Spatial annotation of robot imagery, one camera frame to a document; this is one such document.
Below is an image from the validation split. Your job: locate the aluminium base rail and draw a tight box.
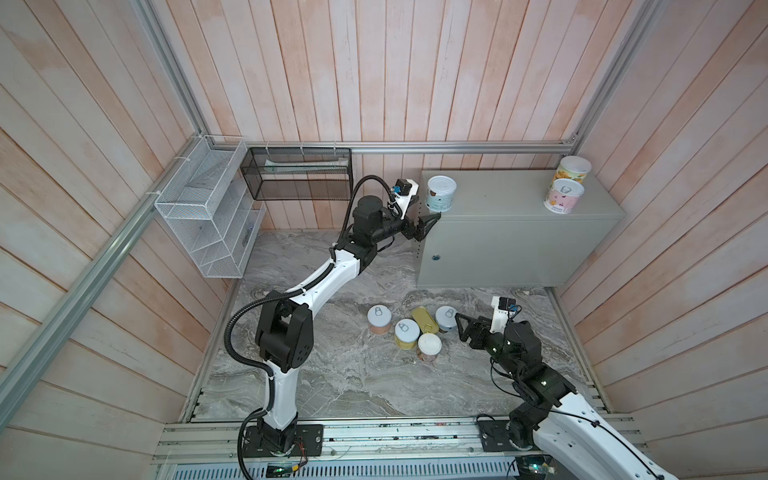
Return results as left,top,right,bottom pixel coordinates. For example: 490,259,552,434
151,417,487,465

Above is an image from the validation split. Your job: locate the orange yellow label can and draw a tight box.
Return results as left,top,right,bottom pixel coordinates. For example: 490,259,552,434
553,155,592,183

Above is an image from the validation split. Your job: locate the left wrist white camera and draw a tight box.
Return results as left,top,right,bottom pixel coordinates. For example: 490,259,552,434
391,179,419,219

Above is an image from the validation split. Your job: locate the yellow label can upright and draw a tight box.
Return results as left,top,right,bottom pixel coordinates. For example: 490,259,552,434
394,319,421,350

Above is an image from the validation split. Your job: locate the white wire mesh shelf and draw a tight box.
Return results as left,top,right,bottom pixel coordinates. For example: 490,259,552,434
155,135,264,279

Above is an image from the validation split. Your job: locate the yellow can lying down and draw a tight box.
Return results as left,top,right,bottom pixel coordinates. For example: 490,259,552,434
411,307,440,334

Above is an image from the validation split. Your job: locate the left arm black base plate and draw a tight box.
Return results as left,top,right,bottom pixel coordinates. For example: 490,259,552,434
240,423,324,458

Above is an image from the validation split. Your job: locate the black corrugated cable conduit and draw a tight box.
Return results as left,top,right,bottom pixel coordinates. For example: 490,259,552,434
223,174,394,480

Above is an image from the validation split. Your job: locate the blue label can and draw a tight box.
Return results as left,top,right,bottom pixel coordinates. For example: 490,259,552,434
435,305,457,332

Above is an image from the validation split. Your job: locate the brown label can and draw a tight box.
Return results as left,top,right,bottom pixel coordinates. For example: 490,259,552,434
367,305,392,335

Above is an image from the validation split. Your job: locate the black mesh wall basket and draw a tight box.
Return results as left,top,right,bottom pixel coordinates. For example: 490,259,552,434
240,146,354,201

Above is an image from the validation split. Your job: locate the grey metal cabinet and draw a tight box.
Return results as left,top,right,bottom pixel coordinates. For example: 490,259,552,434
416,170,625,288

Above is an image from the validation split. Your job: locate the pink label can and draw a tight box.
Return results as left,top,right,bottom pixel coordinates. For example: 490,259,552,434
543,178,585,215

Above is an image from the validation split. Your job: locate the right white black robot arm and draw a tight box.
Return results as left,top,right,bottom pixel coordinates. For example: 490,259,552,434
456,313,674,479

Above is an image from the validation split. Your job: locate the small brown white-lid can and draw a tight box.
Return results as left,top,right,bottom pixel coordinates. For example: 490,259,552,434
418,333,442,362

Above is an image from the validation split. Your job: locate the horizontal aluminium wall rail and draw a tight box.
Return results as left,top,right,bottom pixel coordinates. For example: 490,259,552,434
212,136,574,155

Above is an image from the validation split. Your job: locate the left aluminium frame rail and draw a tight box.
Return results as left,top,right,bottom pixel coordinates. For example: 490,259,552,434
1,133,204,429

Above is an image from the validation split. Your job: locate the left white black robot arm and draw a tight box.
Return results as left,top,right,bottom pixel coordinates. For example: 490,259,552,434
255,196,441,449

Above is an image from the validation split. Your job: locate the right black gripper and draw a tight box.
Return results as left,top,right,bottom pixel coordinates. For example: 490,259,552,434
455,310,520,380

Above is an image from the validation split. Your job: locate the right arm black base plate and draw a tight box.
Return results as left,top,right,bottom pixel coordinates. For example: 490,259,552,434
476,417,533,453

